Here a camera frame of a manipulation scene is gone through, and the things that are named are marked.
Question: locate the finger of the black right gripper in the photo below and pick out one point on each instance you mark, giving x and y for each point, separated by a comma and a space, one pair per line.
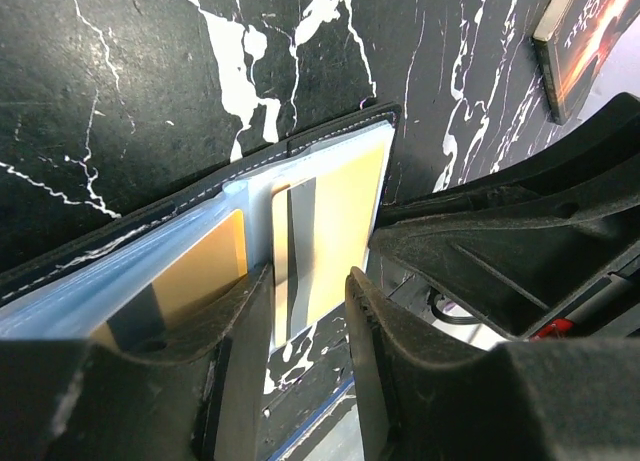
525, 245

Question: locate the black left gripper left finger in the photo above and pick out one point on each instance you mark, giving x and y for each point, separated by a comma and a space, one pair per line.
192, 394

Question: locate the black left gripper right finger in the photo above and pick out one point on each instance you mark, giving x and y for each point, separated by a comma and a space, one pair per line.
425, 395

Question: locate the gold magnetic stripe card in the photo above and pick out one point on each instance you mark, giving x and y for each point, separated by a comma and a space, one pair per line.
195, 279

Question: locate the gold VIP card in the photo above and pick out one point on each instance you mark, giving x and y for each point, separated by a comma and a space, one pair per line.
320, 230

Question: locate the blue credit card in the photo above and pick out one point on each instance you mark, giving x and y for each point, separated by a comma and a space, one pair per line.
71, 291

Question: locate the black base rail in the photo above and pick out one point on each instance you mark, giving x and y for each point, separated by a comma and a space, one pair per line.
302, 378

